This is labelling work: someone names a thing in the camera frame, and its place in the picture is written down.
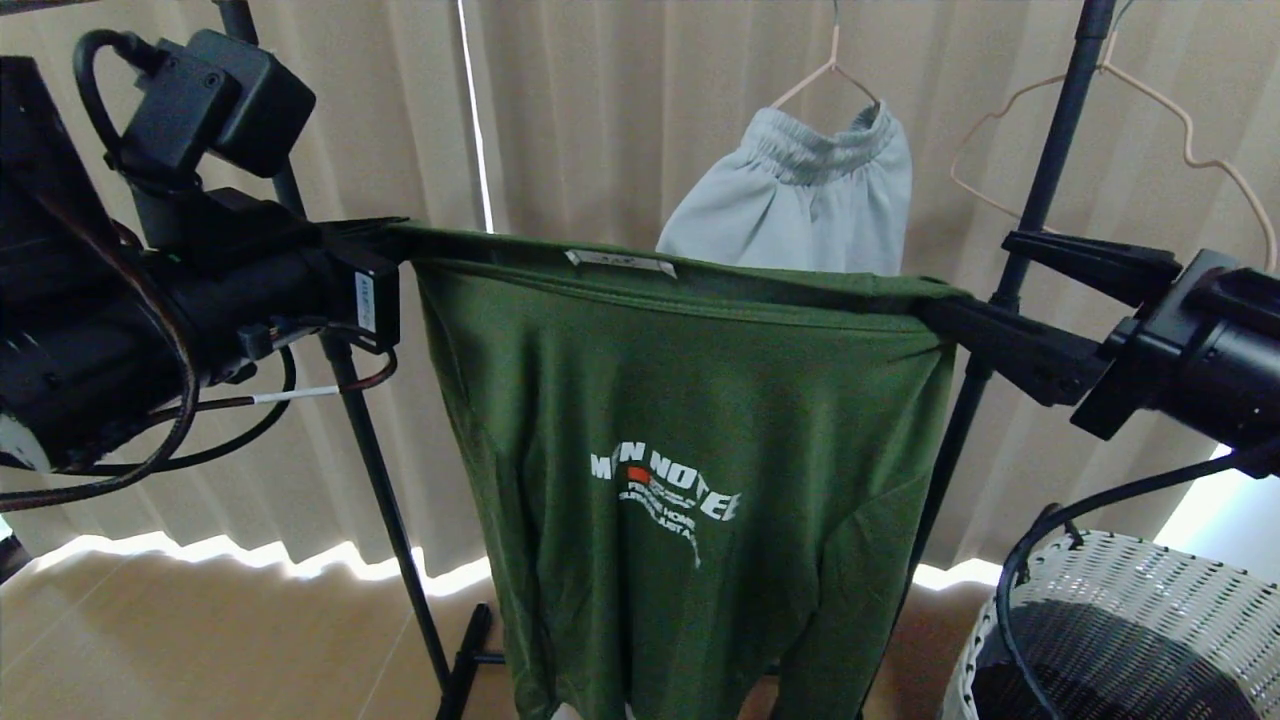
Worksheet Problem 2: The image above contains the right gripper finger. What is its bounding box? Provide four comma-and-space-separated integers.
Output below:
1002, 230, 1185, 310
915, 296, 1111, 409

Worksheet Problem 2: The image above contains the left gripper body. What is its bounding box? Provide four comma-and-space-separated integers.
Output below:
165, 222, 403, 387

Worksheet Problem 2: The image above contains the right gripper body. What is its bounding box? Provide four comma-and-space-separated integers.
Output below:
1070, 250, 1280, 451

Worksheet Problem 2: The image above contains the pink clothes hanger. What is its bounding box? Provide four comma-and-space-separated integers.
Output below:
949, 30, 1280, 277
767, 0, 882, 113

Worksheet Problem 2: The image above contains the green garment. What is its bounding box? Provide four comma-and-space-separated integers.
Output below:
385, 222, 973, 720

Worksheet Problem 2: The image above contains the black clothes rack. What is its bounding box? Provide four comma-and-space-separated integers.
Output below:
210, 0, 1117, 720

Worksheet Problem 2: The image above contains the white laundry basket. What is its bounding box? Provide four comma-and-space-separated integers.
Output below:
940, 505, 1280, 720

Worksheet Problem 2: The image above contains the beige curtain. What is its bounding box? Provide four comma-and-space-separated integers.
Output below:
0, 0, 1280, 591

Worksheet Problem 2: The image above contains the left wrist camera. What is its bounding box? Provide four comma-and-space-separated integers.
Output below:
105, 28, 317, 251

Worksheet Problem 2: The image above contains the black cable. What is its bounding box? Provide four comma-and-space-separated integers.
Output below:
60, 28, 299, 477
995, 445, 1280, 720

